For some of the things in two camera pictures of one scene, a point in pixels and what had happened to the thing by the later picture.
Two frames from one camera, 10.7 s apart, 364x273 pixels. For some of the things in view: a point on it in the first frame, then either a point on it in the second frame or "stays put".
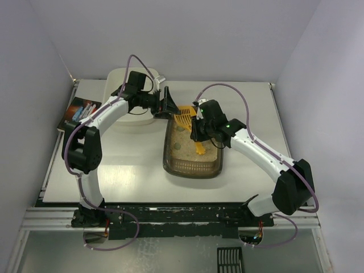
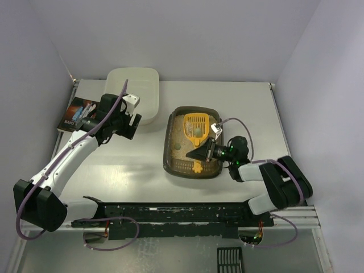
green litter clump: x=177 y=146 stays put
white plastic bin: x=115 y=78 stays put
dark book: x=79 y=109 stays put
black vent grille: x=230 y=260 stays put
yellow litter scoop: x=183 y=119 to x=196 y=126
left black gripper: x=164 y=102 to x=131 y=125
